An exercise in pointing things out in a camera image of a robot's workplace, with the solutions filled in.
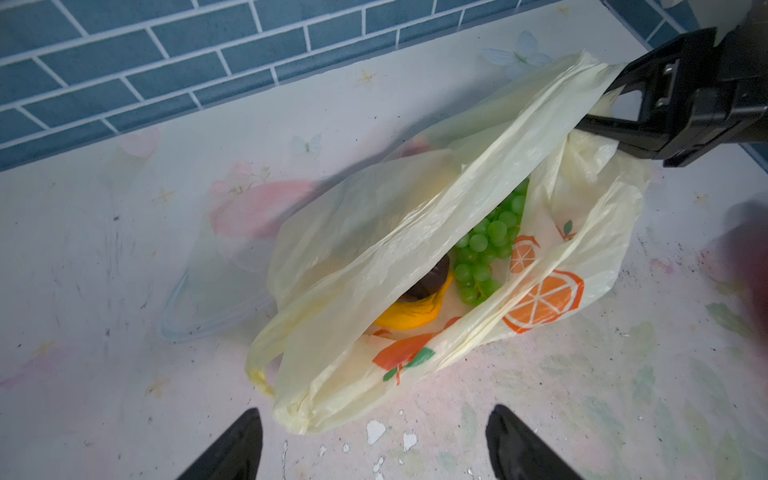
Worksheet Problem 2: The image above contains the yellow fake banana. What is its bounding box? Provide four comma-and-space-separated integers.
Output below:
373, 272, 454, 331

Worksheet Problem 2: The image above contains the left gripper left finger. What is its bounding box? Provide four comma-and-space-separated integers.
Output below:
178, 408, 264, 480

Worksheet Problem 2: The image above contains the green fake grape bunch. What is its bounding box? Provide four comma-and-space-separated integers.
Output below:
452, 178, 530, 307

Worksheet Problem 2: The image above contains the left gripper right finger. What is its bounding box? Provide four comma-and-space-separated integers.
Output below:
485, 404, 582, 480

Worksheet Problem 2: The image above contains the yellow plastic fruit-print bag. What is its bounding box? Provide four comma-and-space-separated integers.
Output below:
245, 52, 650, 434

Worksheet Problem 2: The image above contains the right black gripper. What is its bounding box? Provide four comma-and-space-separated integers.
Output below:
578, 1, 767, 167

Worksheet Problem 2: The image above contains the dark brown fake fruit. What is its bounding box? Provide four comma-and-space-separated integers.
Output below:
398, 255, 450, 303

